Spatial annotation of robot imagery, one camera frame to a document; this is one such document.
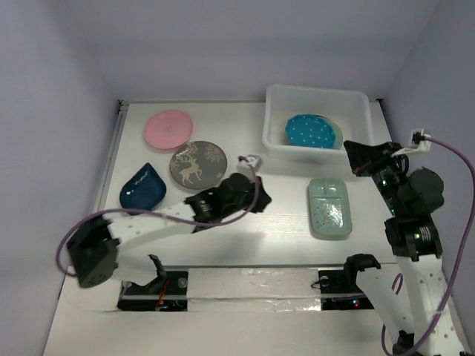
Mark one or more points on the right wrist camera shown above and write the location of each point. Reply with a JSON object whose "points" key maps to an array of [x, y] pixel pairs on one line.
{"points": [[418, 144]]}

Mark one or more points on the pink round plate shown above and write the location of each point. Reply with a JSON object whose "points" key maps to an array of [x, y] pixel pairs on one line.
{"points": [[168, 129]]}

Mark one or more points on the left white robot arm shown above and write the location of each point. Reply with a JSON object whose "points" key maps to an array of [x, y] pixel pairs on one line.
{"points": [[98, 246]]}

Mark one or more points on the grey reindeer plate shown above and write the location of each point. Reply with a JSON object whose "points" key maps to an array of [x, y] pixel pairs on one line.
{"points": [[198, 165]]}

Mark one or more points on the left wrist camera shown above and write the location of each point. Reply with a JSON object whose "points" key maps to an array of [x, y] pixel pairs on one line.
{"points": [[249, 165]]}

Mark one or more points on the green flower round plate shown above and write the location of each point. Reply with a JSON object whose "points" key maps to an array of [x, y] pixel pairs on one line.
{"points": [[338, 135]]}

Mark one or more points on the green rectangular glass plate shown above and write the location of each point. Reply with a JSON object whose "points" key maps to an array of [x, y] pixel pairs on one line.
{"points": [[329, 207]]}

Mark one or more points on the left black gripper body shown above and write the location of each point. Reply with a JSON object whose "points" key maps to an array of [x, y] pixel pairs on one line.
{"points": [[246, 203]]}

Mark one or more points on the dark blue leaf plate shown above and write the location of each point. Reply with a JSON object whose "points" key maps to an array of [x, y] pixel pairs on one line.
{"points": [[145, 190]]}

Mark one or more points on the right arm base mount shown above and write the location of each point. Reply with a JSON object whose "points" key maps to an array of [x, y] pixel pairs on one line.
{"points": [[338, 288]]}

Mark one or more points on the translucent plastic bin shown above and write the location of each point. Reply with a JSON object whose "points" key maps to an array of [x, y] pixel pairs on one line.
{"points": [[347, 110]]}

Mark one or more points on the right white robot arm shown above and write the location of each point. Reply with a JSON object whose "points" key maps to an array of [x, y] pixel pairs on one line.
{"points": [[426, 327]]}

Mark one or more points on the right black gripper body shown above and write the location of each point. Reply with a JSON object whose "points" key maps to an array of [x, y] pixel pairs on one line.
{"points": [[387, 178]]}

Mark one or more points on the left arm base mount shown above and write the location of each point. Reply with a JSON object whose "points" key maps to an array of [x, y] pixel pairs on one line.
{"points": [[167, 292]]}

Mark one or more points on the blue polka dot plate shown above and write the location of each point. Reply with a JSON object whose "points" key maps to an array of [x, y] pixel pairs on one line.
{"points": [[312, 131]]}

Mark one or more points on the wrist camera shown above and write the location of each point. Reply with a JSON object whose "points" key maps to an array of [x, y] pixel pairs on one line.
{"points": [[249, 165], [418, 144]]}

